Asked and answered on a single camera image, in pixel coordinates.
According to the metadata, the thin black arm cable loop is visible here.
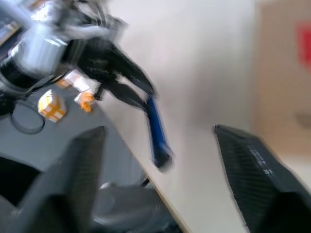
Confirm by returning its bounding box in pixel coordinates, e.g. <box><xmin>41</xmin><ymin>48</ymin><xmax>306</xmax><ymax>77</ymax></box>
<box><xmin>9</xmin><ymin>101</ymin><xmax>46</xmax><ymax>134</ymax></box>

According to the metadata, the red tape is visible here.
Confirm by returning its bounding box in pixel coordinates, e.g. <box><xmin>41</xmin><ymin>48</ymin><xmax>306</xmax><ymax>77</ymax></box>
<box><xmin>295</xmin><ymin>21</ymin><xmax>311</xmax><ymax>64</ymax></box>

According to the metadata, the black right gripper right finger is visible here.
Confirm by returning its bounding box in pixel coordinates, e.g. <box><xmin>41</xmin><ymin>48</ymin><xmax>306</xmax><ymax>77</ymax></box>
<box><xmin>214</xmin><ymin>124</ymin><xmax>311</xmax><ymax>233</ymax></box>

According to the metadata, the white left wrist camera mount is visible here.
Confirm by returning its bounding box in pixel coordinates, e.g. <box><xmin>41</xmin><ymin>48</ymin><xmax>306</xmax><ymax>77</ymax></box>
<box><xmin>54</xmin><ymin>23</ymin><xmax>115</xmax><ymax>41</ymax></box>

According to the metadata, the grey rounded robot body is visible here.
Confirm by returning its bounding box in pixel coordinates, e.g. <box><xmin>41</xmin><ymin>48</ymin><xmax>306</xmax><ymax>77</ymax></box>
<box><xmin>92</xmin><ymin>184</ymin><xmax>182</xmax><ymax>233</ymax></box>

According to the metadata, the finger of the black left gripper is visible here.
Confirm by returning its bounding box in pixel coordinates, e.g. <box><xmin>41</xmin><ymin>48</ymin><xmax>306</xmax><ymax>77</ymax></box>
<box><xmin>114</xmin><ymin>47</ymin><xmax>160</xmax><ymax>97</ymax></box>
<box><xmin>104</xmin><ymin>82</ymin><xmax>149</xmax><ymax>113</ymax></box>

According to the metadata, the brown cardboard box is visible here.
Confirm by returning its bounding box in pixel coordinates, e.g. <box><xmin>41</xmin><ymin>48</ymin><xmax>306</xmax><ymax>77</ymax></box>
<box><xmin>250</xmin><ymin>0</ymin><xmax>311</xmax><ymax>157</ymax></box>

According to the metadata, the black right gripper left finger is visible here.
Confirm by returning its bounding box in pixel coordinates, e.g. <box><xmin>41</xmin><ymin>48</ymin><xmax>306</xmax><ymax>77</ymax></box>
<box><xmin>0</xmin><ymin>125</ymin><xmax>108</xmax><ymax>233</ymax></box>

